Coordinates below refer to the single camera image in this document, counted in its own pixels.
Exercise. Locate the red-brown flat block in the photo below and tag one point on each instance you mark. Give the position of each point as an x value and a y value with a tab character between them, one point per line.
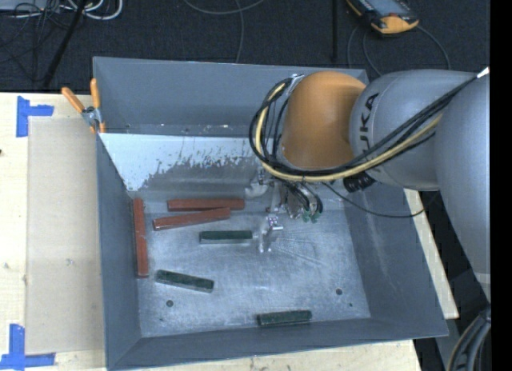
191	218
206	204
140	237

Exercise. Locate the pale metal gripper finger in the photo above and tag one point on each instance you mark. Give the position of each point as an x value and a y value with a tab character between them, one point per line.
267	237
256	190

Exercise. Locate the pale wood flat board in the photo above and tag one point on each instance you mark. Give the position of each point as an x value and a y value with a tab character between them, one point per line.
64	221

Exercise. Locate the dark green flat block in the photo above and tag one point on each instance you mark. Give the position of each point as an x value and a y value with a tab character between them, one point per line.
225	237
184	280
284	317

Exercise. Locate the grey metal bin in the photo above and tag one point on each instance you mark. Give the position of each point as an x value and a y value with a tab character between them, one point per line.
256	281

